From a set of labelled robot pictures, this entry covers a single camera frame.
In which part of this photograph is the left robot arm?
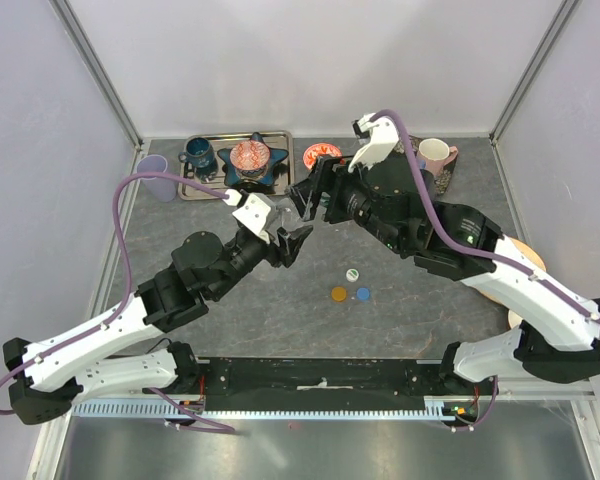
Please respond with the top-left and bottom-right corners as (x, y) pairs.
(3, 226), (313, 425)

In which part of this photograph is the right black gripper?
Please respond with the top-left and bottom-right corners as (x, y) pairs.
(285, 150), (408, 255)

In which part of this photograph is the clear bottle blue-white cap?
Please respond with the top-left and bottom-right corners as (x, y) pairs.
(268, 197), (306, 239)

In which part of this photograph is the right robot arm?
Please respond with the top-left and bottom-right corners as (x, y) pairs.
(287, 152), (600, 394)

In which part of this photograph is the metal tray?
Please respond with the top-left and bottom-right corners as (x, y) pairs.
(181, 130), (294, 195)

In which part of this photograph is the white slotted cable duct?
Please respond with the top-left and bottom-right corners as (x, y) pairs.
(71, 397), (455, 422)

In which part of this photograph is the pink white mug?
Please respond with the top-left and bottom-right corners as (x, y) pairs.
(416, 138), (458, 177)

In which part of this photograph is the orange bottle cap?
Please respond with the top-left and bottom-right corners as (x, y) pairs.
(330, 286), (348, 302)

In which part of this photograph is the white bowl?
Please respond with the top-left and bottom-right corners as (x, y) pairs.
(507, 310), (522, 329)

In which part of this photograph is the dark blue mug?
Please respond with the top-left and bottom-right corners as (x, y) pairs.
(178, 137), (218, 175)

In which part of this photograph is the orange floral bowl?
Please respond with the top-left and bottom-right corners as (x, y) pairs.
(302, 142), (342, 171)

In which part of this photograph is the blue bottle cap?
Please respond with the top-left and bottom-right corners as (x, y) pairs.
(356, 287), (371, 301)

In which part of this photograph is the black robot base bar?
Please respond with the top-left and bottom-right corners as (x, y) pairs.
(174, 357), (492, 411)

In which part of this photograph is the blue star-shaped dish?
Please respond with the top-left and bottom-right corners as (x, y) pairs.
(216, 132), (289, 189)

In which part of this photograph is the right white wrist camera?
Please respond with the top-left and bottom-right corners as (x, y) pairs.
(347, 112), (399, 173)

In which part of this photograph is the white green bottle cap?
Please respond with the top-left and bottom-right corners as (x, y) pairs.
(345, 268), (360, 282)

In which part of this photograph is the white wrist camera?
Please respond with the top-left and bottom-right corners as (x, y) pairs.
(224, 189), (277, 244)
(347, 112), (399, 173)

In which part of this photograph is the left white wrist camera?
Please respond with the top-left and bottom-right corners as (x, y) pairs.
(224, 189), (277, 244)

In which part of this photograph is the red patterned bowl on star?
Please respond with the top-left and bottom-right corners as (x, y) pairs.
(229, 140), (270, 178)

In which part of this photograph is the beige bird plate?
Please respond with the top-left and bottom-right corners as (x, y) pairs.
(478, 237), (547, 305)

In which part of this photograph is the lilac plastic cup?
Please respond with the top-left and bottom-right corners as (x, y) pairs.
(136, 154), (177, 203)

